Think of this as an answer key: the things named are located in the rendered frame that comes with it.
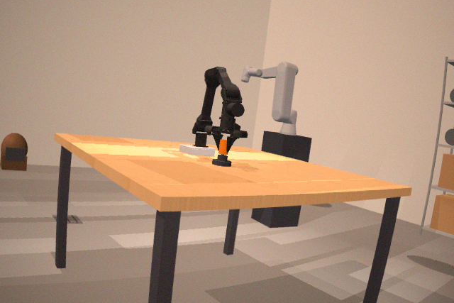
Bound orange knob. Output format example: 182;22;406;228
218;139;228;155

